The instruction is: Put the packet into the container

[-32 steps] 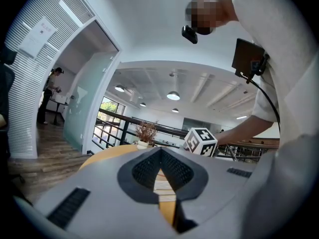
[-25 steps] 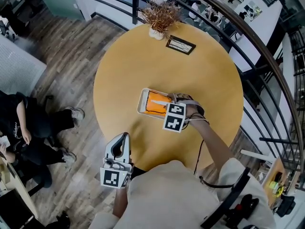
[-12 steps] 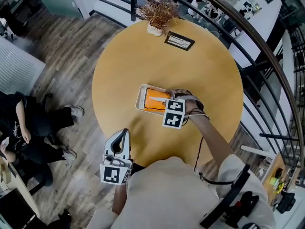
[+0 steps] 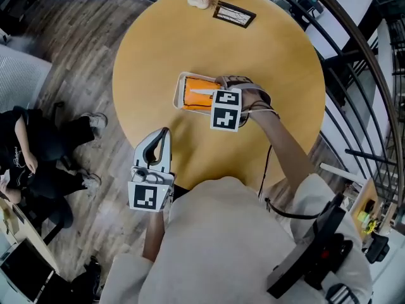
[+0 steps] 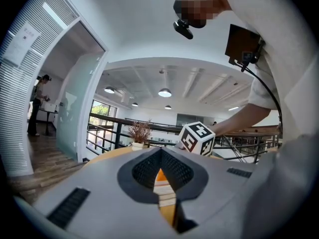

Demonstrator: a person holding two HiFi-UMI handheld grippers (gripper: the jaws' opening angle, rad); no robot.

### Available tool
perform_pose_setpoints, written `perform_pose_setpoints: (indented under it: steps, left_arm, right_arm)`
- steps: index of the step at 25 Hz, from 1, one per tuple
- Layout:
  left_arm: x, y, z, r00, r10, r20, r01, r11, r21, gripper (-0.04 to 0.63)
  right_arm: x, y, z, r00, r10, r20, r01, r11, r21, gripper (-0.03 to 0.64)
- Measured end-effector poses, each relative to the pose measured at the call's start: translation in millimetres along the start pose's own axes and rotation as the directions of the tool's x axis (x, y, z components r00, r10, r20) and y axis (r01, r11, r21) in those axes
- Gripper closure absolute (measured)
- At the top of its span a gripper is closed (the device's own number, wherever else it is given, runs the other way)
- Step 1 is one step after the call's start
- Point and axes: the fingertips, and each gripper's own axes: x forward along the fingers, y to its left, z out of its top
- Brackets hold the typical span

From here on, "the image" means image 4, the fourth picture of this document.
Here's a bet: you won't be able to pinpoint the person's black trousers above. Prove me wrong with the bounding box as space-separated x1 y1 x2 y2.
172 184 194 202

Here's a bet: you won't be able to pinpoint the person's right hand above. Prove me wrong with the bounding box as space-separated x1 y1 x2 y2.
241 90 274 115

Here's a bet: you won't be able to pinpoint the person's left forearm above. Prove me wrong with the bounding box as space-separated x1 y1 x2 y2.
142 210 168 263

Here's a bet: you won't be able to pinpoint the person's beige shirt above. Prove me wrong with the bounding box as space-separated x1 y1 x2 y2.
99 174 375 304

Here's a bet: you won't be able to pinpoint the wooden side table white legs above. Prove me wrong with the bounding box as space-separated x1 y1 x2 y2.
319 162 397 238

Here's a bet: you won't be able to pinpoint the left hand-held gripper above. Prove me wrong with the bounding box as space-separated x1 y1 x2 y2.
127 127 176 214

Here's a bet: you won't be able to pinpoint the black worn equipment pack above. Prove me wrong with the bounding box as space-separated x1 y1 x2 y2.
265 192 356 300

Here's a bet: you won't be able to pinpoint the person's right forearm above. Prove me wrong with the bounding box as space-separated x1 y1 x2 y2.
249 109 316 200

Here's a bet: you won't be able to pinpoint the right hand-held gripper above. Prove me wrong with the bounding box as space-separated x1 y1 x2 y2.
209 74 266 134

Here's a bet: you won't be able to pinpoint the black picture frame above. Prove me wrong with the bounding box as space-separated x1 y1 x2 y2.
212 0 258 29

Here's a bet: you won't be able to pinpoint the orange and white packet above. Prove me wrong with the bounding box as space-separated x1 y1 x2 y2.
182 77 220 112

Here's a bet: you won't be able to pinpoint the white slatted cabinet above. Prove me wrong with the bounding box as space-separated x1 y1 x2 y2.
0 44 53 114

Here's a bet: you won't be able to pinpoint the black laptop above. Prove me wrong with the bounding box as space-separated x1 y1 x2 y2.
0 237 56 304

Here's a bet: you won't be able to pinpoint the black cable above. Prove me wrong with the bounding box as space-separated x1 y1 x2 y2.
257 143 321 220

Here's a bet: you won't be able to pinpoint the round white desk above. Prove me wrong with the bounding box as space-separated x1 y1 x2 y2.
0 197 61 276

